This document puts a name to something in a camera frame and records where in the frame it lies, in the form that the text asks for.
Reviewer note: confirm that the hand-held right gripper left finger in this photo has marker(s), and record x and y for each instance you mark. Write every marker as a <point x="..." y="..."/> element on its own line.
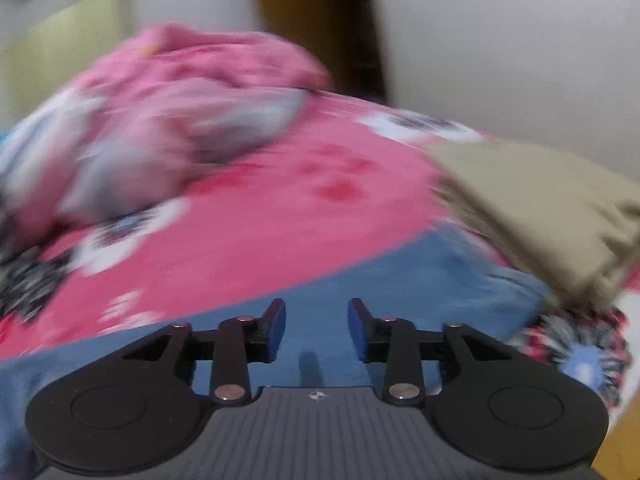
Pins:
<point x="275" y="330"/>

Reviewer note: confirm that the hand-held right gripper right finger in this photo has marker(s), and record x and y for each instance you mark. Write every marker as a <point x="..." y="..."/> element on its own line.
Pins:
<point x="357" y="330"/>

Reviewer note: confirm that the blue denim jeans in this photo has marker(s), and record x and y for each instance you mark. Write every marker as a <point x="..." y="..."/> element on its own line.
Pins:
<point x="400" y="280"/>

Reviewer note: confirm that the pink floral bed sheet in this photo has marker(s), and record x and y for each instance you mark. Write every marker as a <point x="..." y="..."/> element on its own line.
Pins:
<point x="300" y="210"/>

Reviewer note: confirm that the khaki pants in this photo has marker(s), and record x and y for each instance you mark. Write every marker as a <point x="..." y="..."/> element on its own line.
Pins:
<point x="540" y="200"/>

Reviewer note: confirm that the pink grey quilt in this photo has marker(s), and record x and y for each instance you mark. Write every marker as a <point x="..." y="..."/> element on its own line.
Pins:
<point x="175" y="110"/>

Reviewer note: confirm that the black white plaid shirt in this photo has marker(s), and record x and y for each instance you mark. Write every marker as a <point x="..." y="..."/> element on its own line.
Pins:
<point x="25" y="280"/>

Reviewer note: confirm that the brown wooden door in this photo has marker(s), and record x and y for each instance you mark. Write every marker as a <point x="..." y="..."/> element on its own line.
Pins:
<point x="300" y="10"/>

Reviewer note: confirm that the cream wardrobe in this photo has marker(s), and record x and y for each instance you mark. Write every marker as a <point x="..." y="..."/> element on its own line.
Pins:
<point x="65" y="45"/>

